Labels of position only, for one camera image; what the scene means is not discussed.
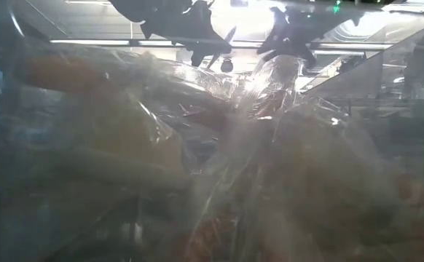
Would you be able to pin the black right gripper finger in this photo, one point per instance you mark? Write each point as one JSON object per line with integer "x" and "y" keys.
{"x": 268, "y": 47}
{"x": 308, "y": 58}

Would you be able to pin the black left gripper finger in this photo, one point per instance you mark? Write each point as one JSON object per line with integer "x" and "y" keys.
{"x": 215, "y": 46}
{"x": 197, "y": 58}

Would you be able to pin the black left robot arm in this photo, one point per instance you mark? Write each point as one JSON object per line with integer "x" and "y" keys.
{"x": 132, "y": 7}

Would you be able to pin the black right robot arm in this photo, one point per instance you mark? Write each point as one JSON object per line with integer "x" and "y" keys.
{"x": 365, "y": 1}

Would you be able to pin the ceiling light strip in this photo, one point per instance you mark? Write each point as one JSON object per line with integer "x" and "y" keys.
{"x": 157, "y": 43}
{"x": 343, "y": 46}
{"x": 88, "y": 42}

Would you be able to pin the clear plastic bin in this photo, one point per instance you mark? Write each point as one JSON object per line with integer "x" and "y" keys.
{"x": 15, "y": 225}

